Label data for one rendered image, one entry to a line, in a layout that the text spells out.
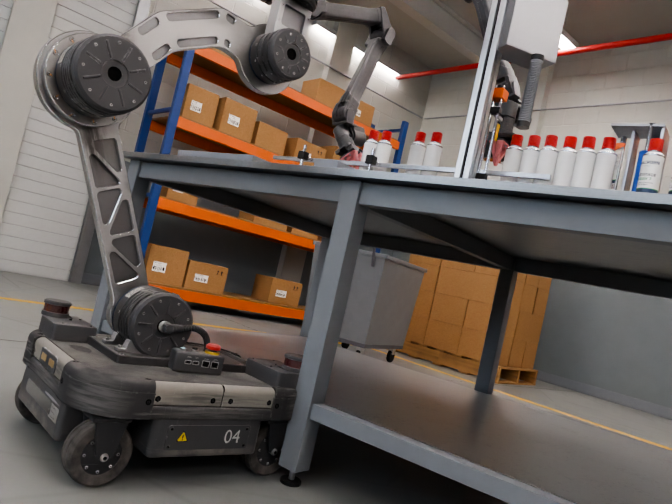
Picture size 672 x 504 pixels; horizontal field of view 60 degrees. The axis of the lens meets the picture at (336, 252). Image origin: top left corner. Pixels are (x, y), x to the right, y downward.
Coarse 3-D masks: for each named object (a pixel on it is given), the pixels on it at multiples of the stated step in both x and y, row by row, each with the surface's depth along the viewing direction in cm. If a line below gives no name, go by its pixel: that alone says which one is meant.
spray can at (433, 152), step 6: (438, 132) 191; (432, 138) 191; (438, 138) 190; (432, 144) 190; (438, 144) 190; (426, 150) 191; (432, 150) 189; (438, 150) 190; (426, 156) 190; (432, 156) 189; (438, 156) 190; (426, 162) 190; (432, 162) 189; (438, 162) 190; (426, 174) 189; (432, 174) 189
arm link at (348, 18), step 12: (324, 0) 202; (324, 12) 203; (336, 12) 209; (348, 12) 213; (360, 12) 217; (372, 12) 220; (384, 12) 223; (372, 24) 224; (384, 24) 223; (372, 36) 228
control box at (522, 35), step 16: (512, 0) 166; (528, 0) 165; (544, 0) 167; (560, 0) 168; (512, 16) 164; (528, 16) 165; (544, 16) 167; (560, 16) 168; (512, 32) 164; (528, 32) 165; (544, 32) 167; (560, 32) 169; (512, 48) 165; (528, 48) 165; (544, 48) 167; (528, 64) 173; (544, 64) 170
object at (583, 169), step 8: (592, 136) 162; (584, 144) 162; (592, 144) 161; (584, 152) 161; (592, 152) 160; (576, 160) 163; (584, 160) 161; (592, 160) 160; (576, 168) 162; (584, 168) 160; (592, 168) 161; (576, 176) 161; (584, 176) 160; (576, 184) 161; (584, 184) 160
